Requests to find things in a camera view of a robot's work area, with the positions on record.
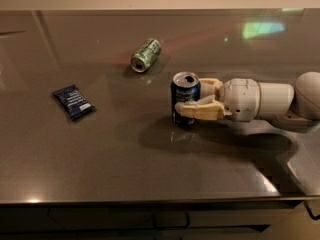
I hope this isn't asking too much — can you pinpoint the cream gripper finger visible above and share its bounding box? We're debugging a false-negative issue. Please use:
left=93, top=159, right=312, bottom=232
left=175, top=95, right=231, bottom=121
left=200, top=78, right=223, bottom=98

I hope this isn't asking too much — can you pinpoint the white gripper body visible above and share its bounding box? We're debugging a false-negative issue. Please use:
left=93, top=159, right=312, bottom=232
left=219, top=78, right=260, bottom=122

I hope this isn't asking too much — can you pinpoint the blue pepsi can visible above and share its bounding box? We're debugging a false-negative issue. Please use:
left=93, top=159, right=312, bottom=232
left=171, top=72, right=201, bottom=126

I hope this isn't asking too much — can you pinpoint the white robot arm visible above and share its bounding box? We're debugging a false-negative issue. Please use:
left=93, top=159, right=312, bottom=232
left=171, top=72, right=320, bottom=132

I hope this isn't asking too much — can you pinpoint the green soda can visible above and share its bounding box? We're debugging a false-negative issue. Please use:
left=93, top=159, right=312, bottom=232
left=130, top=38, right=162, bottom=73

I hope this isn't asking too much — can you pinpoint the dark blue snack packet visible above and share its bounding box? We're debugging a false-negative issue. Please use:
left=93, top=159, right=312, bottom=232
left=52, top=85, right=95, bottom=121

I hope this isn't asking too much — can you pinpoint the black drawer handle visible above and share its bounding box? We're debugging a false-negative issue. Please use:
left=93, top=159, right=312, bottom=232
left=152, top=212, right=190, bottom=230

